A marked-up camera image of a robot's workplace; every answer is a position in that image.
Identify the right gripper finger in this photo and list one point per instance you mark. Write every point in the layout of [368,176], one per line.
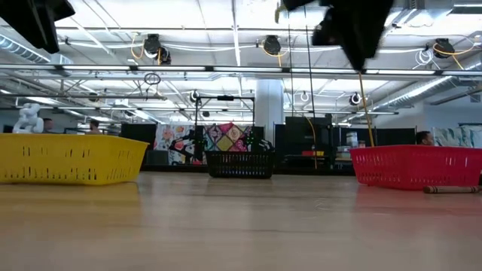
[359,54]

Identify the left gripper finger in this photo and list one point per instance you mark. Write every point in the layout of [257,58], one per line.
[43,35]

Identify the brown crayon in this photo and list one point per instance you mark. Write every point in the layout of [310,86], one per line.
[450,189]

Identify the black distant robot arm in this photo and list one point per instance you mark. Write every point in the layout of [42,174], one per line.
[260,144]
[188,147]

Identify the white bulbous sculpture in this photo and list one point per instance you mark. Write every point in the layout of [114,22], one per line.
[28,118]

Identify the stacked storage boxes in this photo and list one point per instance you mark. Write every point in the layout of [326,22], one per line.
[352,143]

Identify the person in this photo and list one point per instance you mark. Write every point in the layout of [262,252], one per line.
[94,128]
[48,126]
[424,138]

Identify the black cabinet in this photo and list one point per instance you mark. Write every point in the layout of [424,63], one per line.
[301,135]

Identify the white column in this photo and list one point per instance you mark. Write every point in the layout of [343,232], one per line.
[270,109]

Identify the yellow plastic basket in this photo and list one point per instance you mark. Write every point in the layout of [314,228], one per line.
[68,158]

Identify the red plastic basket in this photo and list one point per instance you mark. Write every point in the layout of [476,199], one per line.
[414,167]

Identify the ceiling light strip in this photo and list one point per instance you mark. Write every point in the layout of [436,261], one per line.
[169,68]

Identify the colourful patchwork panel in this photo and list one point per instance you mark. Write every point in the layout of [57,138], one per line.
[226,141]

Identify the black plastic basket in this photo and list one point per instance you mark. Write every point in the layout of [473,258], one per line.
[241,165]

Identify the silver ventilation duct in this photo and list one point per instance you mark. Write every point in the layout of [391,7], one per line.
[421,90]

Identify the teal patterned wall picture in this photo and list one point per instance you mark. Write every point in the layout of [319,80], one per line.
[457,134]

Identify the black aluminium table frame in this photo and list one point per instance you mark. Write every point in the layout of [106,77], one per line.
[309,171]

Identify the black gantry frame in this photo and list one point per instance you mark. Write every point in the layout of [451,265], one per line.
[225,98]

